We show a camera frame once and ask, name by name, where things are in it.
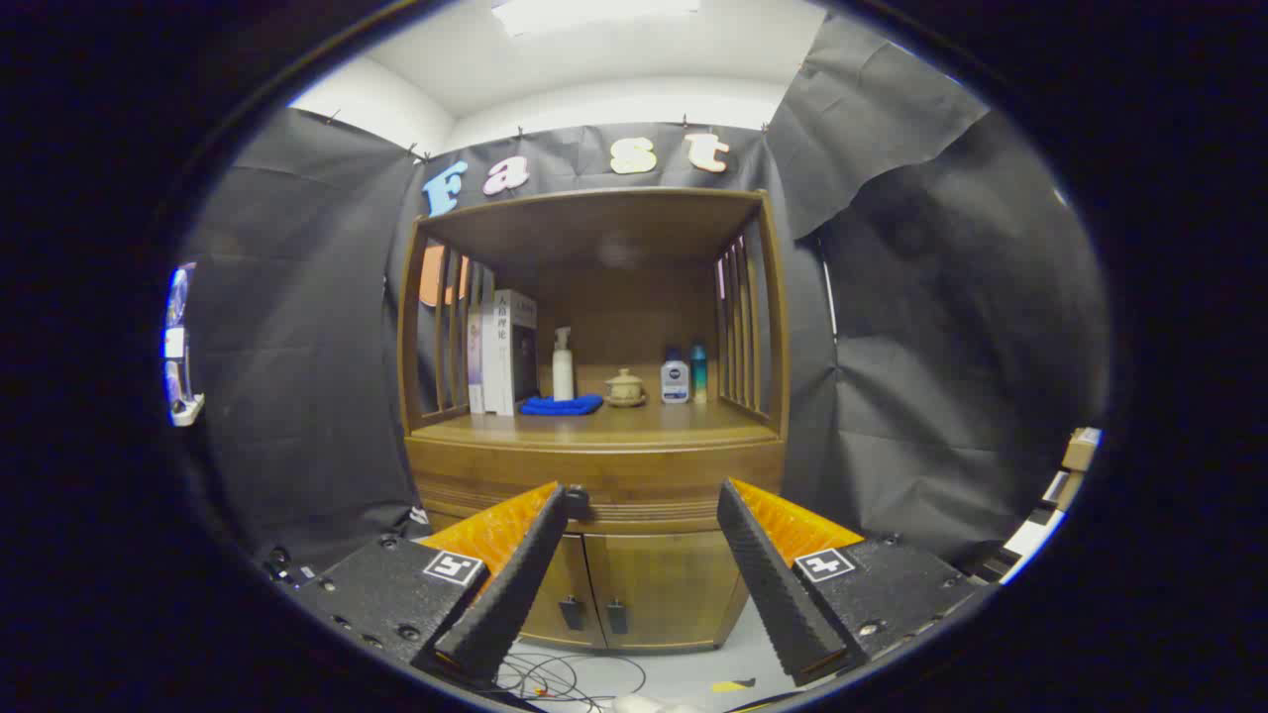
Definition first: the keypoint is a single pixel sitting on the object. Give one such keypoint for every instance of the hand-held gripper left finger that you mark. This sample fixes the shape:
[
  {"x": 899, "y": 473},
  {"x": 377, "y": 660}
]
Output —
[{"x": 515, "y": 584}]

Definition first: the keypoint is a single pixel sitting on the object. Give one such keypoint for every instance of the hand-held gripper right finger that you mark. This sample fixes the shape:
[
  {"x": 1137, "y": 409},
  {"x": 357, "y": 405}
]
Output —
[{"x": 773, "y": 584}]

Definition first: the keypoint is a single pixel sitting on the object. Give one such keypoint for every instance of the wooden drawer with black knob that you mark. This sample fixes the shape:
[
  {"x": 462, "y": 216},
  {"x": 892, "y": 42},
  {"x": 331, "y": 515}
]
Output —
[{"x": 654, "y": 475}]

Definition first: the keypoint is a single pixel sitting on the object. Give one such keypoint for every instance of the wooden cabinet door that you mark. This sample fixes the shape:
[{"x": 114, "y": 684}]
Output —
[
  {"x": 674, "y": 584},
  {"x": 573, "y": 579}
]

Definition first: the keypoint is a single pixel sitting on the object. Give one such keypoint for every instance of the wooden countertop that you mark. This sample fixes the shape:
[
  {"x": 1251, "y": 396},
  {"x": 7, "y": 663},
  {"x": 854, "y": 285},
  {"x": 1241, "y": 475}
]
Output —
[{"x": 644, "y": 421}]

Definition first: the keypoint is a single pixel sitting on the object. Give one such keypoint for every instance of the wooden cabinet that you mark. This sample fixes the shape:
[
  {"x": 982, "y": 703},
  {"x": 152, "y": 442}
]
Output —
[{"x": 594, "y": 223}]

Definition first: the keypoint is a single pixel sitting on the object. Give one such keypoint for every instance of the yellow tape piece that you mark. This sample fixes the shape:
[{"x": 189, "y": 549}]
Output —
[{"x": 731, "y": 685}]

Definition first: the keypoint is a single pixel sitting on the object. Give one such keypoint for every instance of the folded blue cloth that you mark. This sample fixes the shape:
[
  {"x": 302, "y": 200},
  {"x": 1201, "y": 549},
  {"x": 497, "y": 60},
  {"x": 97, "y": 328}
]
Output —
[{"x": 560, "y": 405}]

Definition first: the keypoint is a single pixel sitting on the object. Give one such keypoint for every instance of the white pump bottle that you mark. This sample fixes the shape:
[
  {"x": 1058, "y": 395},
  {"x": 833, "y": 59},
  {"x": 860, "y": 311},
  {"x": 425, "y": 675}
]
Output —
[{"x": 563, "y": 376}]

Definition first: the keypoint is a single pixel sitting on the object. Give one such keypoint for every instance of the teal spray can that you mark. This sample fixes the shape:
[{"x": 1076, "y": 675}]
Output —
[{"x": 699, "y": 376}]

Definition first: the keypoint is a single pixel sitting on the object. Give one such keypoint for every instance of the thin pale purple book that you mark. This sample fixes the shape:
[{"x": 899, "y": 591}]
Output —
[{"x": 475, "y": 366}]

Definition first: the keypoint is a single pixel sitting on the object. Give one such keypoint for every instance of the beige lidded teacup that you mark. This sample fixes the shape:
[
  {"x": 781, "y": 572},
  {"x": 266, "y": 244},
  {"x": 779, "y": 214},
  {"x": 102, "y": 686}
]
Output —
[{"x": 626, "y": 390}]

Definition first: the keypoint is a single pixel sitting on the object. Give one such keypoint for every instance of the white lotion bottle blue cap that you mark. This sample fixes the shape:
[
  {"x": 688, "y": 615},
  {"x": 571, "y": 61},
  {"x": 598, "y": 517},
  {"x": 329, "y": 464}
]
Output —
[{"x": 675, "y": 381}]

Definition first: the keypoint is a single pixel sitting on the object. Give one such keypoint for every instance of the thick white book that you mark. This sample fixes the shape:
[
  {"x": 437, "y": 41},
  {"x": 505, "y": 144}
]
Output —
[{"x": 500, "y": 356}]

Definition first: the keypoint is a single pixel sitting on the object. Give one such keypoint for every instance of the cardboard box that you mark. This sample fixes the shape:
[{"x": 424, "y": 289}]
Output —
[{"x": 1080, "y": 451}]

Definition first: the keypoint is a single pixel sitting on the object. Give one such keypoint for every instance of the white and blue device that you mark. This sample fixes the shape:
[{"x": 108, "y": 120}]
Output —
[{"x": 178, "y": 347}]

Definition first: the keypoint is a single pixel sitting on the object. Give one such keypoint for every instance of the ceiling light panel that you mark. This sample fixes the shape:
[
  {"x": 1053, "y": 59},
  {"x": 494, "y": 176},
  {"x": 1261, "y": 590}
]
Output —
[{"x": 594, "y": 15}]

